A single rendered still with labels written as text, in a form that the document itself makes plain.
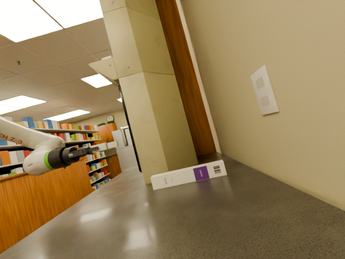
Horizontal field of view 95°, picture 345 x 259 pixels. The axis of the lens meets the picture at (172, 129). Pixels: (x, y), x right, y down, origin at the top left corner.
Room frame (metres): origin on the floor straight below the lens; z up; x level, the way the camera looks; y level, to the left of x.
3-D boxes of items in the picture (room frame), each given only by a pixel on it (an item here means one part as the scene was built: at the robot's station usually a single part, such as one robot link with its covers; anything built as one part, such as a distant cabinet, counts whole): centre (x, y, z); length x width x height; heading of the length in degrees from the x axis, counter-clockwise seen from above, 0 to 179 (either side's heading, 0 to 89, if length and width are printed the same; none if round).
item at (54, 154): (0.74, 0.53, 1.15); 0.09 x 0.06 x 0.12; 178
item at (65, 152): (0.74, 0.46, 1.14); 0.09 x 0.08 x 0.07; 88
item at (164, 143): (0.83, 0.04, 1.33); 0.32 x 0.25 x 0.77; 178
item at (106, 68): (0.84, 0.22, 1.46); 0.32 x 0.12 x 0.10; 178
